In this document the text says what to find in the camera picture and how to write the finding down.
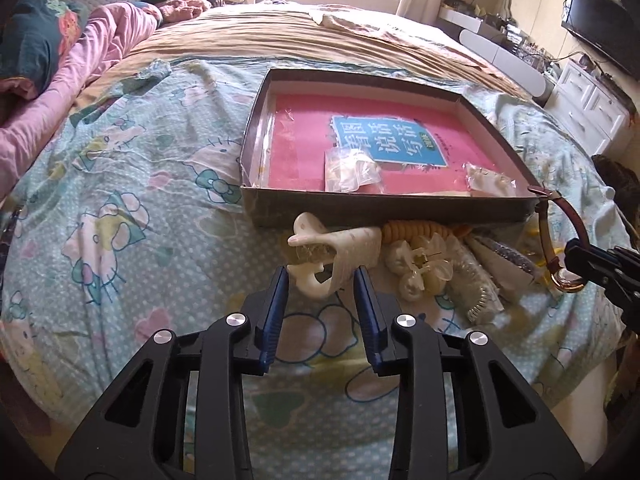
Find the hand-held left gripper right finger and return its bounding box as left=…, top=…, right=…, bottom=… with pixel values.
left=352, top=266, right=586, bottom=480

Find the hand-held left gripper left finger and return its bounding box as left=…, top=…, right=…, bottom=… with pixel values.
left=55, top=265, right=291, bottom=480

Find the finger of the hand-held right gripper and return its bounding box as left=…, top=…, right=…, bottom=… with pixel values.
left=565, top=238, right=640, bottom=273
left=582, top=260, right=640, bottom=333

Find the watch with brown strap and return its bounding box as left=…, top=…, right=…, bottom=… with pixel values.
left=529, top=185, right=592, bottom=294

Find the bag of yellow hair ties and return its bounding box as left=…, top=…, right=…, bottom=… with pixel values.
left=517, top=224, right=552, bottom=268

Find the small cream hair claw clip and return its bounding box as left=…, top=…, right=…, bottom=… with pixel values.
left=384, top=238, right=437, bottom=274
left=398, top=262, right=454, bottom=304

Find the large cream hair claw clip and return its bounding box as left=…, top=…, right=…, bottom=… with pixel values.
left=287, top=212, right=384, bottom=304

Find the glitter hair clip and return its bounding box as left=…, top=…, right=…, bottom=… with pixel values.
left=465, top=234, right=544, bottom=302

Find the shallow cardboard box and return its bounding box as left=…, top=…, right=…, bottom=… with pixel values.
left=240, top=67, right=544, bottom=229

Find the dark brown cloth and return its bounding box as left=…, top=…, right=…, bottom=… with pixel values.
left=591, top=154, right=640, bottom=252

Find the clear bag of white trinkets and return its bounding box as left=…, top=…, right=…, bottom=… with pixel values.
left=324, top=148, right=384, bottom=194
left=464, top=162, right=517, bottom=199

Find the white drawer cabinet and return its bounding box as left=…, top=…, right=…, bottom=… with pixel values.
left=542, top=57, right=639, bottom=157

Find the cartoon cat printed blanket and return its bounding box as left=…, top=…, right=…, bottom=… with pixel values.
left=0, top=57, right=628, bottom=480

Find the pink book with blue label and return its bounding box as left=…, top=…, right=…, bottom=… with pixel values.
left=261, top=92, right=532, bottom=195

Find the white shelf unit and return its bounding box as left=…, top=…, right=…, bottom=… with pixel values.
left=439, top=2, right=557, bottom=109

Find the black television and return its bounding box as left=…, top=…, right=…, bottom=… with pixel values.
left=560, top=0, right=640, bottom=79

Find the tan bed sheet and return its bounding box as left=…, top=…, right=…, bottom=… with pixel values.
left=70, top=2, right=532, bottom=117

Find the cream cloth on bed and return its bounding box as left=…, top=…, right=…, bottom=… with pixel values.
left=309, top=9, right=402, bottom=32

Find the pink quilt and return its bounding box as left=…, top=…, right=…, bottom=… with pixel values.
left=0, top=2, right=164, bottom=202

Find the blue floral pillow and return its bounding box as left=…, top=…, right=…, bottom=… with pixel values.
left=0, top=0, right=97, bottom=102

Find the yellow spiral hair tie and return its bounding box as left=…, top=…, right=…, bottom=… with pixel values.
left=382, top=219, right=474, bottom=247

